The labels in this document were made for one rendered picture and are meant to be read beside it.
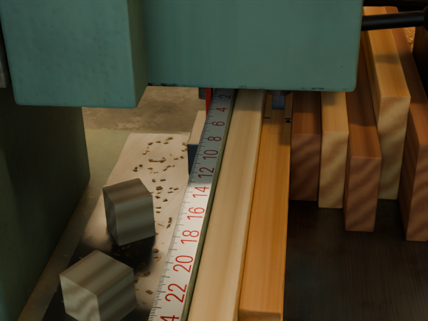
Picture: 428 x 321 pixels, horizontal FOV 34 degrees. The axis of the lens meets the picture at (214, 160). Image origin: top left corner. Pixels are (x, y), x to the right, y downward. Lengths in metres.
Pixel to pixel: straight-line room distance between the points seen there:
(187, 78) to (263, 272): 0.17
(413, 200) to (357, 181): 0.03
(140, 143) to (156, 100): 1.99
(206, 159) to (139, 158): 0.32
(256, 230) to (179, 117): 2.23
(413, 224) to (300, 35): 0.13
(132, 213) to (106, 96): 0.17
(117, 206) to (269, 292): 0.27
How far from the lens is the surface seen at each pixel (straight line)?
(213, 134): 0.43
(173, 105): 2.69
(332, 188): 0.45
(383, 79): 0.46
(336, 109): 0.46
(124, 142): 0.76
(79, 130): 0.65
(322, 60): 0.45
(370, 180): 0.42
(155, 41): 0.46
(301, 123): 0.46
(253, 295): 0.33
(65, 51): 0.44
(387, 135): 0.45
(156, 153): 0.73
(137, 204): 0.58
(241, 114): 0.46
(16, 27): 0.44
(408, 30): 0.74
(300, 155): 0.45
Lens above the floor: 1.16
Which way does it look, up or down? 30 degrees down
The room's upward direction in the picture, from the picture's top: 1 degrees counter-clockwise
